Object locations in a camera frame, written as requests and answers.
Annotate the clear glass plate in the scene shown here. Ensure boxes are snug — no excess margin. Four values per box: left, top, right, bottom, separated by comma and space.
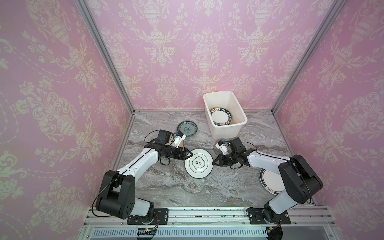
215, 140, 228, 151

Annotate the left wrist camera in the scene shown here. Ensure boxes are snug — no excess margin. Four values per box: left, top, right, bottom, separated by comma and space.
174, 132, 186, 148

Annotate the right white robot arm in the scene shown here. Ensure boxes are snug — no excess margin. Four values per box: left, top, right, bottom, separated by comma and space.
213, 149, 323, 224

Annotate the small teal patterned plate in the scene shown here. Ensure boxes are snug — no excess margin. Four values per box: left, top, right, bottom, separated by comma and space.
177, 121, 198, 137

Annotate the white plate green lettered rim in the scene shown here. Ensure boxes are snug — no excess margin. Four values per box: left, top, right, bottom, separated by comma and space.
210, 108, 233, 126

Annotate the white plate red green rim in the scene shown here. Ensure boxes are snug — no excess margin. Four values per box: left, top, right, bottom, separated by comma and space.
260, 169, 285, 196

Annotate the white plate black rim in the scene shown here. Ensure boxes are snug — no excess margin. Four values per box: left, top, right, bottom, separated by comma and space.
185, 149, 213, 179

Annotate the aluminium corner post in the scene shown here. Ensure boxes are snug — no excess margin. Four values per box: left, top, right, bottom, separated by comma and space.
74, 0, 135, 116
271, 0, 347, 116

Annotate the white vented strip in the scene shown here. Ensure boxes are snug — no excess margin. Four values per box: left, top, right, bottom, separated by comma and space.
87, 227, 268, 240

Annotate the white plastic bin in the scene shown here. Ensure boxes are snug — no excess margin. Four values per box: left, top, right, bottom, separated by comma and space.
203, 91, 248, 140

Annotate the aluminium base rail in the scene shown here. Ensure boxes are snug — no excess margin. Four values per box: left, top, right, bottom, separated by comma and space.
79, 206, 342, 240

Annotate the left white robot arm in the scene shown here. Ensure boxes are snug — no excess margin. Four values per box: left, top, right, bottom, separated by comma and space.
92, 130, 193, 222

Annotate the aluminium right corner post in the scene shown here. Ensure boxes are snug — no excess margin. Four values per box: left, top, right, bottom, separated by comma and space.
271, 0, 347, 116

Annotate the aluminium left corner post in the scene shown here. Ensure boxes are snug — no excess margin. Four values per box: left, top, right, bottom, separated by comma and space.
74, 0, 135, 116

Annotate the cream plate with plant motif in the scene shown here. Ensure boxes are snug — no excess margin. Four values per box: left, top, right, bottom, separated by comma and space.
170, 133, 186, 148

